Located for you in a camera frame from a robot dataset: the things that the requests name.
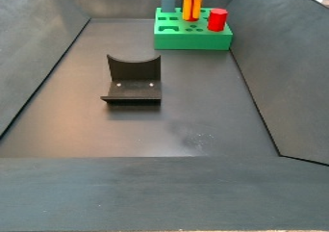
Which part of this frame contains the light blue square block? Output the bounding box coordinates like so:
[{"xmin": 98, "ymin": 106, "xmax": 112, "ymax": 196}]
[{"xmin": 161, "ymin": 0, "xmax": 177, "ymax": 13}]

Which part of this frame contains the black curved fixture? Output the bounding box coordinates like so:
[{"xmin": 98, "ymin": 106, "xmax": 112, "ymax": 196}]
[{"xmin": 100, "ymin": 55, "xmax": 162, "ymax": 103}]

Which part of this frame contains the yellow three prong object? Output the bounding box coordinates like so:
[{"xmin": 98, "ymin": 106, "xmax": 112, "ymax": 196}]
[{"xmin": 182, "ymin": 0, "xmax": 202, "ymax": 21}]

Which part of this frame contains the red hexagonal prism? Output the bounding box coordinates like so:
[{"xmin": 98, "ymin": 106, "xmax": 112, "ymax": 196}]
[{"xmin": 207, "ymin": 8, "xmax": 227, "ymax": 32}]

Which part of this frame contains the green shape sorter board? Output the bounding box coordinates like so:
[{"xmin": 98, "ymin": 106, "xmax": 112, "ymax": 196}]
[{"xmin": 154, "ymin": 8, "xmax": 233, "ymax": 50}]

